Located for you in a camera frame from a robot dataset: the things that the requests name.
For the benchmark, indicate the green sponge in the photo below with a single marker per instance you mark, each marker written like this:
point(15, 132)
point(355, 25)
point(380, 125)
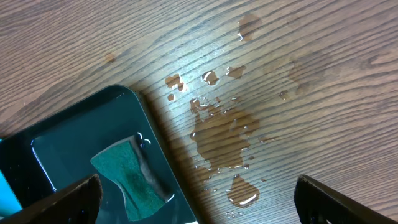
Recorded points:
point(124, 164)

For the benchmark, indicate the teal plastic tray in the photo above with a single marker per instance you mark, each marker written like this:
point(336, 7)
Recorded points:
point(9, 202)

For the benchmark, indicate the black plastic tray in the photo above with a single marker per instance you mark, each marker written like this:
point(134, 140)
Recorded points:
point(56, 152)

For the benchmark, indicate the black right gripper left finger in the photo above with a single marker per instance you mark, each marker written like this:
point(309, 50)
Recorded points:
point(79, 203)

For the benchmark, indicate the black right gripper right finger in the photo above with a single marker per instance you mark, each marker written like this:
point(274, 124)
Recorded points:
point(317, 203)

